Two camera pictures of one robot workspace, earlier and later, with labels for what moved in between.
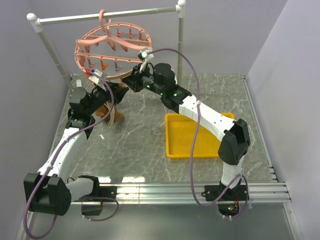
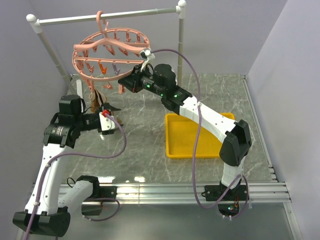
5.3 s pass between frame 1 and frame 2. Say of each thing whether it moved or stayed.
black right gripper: stayed
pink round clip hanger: moved
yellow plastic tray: stayed
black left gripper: moved
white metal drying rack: stayed
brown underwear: moved
